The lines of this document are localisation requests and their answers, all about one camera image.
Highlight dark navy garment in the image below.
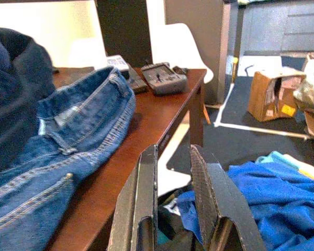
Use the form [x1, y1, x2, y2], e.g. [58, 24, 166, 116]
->
[0, 25, 57, 181]

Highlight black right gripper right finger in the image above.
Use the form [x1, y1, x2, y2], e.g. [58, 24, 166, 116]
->
[189, 144, 267, 251]

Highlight brown cardboard box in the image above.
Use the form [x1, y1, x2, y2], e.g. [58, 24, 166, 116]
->
[247, 66, 308, 123]

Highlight black boxy device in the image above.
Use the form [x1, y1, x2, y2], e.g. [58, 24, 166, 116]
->
[140, 62, 188, 96]

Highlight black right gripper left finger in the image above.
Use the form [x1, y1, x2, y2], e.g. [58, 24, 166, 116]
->
[107, 144, 159, 251]

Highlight teal cloth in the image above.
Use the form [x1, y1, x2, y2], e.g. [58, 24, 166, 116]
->
[255, 151, 299, 170]

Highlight black upright panel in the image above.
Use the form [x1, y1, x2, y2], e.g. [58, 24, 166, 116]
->
[95, 0, 154, 68]

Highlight wooden table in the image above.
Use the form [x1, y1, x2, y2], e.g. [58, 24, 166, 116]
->
[46, 66, 208, 251]

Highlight white printed paper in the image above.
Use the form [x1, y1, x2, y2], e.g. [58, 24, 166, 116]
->
[106, 54, 130, 73]

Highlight blue cloth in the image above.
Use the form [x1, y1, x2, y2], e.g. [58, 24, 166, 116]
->
[176, 161, 314, 251]

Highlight white shell chair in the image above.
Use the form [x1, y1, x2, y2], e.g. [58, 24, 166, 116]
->
[68, 22, 215, 84]

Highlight pale green patterned cloth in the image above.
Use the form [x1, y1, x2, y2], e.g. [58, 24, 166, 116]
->
[293, 53, 314, 116]

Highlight blue denim jeans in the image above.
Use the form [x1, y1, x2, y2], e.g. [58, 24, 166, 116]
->
[0, 65, 137, 251]

